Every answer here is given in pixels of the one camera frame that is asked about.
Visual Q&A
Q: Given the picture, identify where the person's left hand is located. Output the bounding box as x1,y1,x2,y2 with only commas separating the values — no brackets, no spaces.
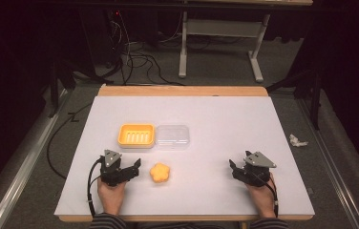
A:
96,177,128,217

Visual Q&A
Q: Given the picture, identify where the yellow flower-shaped soap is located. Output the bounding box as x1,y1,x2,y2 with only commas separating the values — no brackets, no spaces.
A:
149,162,172,184

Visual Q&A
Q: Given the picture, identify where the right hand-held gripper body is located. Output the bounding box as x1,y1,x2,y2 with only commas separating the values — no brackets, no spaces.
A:
239,150,278,188

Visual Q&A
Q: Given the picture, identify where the person's right hand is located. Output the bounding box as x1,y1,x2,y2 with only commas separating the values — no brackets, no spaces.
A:
244,173,278,219

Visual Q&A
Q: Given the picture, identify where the black metal stand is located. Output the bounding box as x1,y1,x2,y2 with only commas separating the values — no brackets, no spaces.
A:
47,59,105,119
265,67,325,131

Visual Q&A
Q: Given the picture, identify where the hand-held gripper black cable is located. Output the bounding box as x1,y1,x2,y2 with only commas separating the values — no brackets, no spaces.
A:
86,156,104,218
257,173,280,219

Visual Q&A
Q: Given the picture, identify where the left hand-held gripper black cable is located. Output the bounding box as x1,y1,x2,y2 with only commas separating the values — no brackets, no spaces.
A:
86,156,104,218

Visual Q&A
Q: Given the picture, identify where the wooden table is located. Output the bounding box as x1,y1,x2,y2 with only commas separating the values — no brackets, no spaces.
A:
57,84,315,223

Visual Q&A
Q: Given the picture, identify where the tangle of black floor cables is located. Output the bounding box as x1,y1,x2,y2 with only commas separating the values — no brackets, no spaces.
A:
104,9,186,88

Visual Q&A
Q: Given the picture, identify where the dark computer tower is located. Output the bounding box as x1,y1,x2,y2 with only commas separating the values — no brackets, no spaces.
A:
79,9,123,69

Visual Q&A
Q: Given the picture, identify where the crumpled white paper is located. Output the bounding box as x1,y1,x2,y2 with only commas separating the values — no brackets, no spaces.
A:
288,134,309,148

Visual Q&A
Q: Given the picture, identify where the clear plastic soap box lid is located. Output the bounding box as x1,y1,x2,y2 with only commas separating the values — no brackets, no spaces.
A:
154,124,191,151

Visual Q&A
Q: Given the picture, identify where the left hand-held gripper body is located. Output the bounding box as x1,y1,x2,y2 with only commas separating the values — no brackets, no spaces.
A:
99,149,128,187

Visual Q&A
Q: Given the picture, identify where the aluminium floor rail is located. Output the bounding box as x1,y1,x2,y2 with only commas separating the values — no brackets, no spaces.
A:
0,89,71,229
297,98,359,229

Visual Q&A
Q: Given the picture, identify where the right hand-held gripper black cable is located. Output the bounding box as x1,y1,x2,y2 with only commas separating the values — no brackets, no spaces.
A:
257,173,280,219

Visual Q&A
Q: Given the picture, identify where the white table mat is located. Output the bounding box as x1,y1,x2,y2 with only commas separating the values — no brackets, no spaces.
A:
53,95,316,218

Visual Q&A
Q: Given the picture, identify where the white metal desk frame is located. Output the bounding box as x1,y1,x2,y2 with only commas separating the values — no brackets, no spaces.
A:
178,10,271,84

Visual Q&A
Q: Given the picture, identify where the long black floor cable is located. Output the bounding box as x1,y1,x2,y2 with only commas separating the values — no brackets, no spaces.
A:
46,102,94,181

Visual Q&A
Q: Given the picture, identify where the yellow soap box tray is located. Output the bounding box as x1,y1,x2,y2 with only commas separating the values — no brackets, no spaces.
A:
116,122,156,150

